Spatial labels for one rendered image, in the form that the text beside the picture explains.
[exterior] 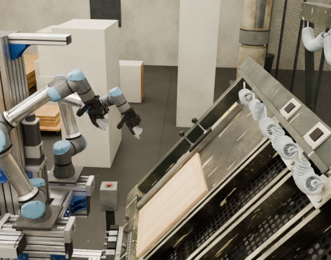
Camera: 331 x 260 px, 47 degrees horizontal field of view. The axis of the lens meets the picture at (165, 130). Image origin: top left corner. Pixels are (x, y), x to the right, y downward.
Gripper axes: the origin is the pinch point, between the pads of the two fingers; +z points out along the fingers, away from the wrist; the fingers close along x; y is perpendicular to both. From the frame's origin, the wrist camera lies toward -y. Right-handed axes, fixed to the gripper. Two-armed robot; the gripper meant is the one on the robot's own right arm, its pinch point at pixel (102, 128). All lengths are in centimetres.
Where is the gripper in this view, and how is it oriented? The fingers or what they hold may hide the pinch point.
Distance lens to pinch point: 202.6
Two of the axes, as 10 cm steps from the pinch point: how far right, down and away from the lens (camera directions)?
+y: 9.0, -1.1, -4.2
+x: 2.5, -6.5, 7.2
